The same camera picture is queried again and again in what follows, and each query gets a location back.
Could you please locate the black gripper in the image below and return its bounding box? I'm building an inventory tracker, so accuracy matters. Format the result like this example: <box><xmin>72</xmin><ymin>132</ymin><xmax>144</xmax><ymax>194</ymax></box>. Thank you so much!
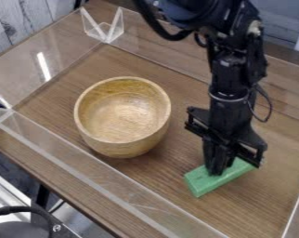
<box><xmin>184</xmin><ymin>92</ymin><xmax>268</xmax><ymax>176</ymax></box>

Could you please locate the green rectangular block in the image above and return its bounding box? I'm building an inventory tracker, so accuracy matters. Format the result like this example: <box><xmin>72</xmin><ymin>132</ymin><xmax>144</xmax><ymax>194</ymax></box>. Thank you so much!
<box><xmin>184</xmin><ymin>158</ymin><xmax>255</xmax><ymax>198</ymax></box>

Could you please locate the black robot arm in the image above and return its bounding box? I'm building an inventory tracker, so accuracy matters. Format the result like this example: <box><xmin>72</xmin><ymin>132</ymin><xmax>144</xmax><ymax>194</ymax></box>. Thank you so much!
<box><xmin>132</xmin><ymin>0</ymin><xmax>268</xmax><ymax>176</ymax></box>

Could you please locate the brown wooden bowl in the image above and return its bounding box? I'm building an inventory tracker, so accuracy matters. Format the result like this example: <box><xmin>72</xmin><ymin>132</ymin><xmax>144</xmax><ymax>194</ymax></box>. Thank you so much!
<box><xmin>73</xmin><ymin>76</ymin><xmax>172</xmax><ymax>158</ymax></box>

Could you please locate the black metal table leg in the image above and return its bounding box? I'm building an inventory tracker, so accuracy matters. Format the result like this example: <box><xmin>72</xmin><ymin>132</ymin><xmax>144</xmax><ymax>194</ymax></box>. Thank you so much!
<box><xmin>36</xmin><ymin>185</ymin><xmax>51</xmax><ymax>208</ymax></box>

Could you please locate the clear acrylic enclosure wall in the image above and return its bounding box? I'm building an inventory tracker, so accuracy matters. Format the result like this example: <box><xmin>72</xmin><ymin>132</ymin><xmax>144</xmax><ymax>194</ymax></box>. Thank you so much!
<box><xmin>0</xmin><ymin>2</ymin><xmax>299</xmax><ymax>238</ymax></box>

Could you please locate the clear acrylic corner bracket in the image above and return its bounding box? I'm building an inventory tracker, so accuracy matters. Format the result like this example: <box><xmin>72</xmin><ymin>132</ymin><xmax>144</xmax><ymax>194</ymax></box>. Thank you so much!
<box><xmin>79</xmin><ymin>7</ymin><xmax>124</xmax><ymax>44</ymax></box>

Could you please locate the black cable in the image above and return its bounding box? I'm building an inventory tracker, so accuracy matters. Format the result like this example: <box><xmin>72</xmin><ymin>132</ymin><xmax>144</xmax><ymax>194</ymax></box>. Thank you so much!
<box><xmin>0</xmin><ymin>205</ymin><xmax>53</xmax><ymax>238</ymax></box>

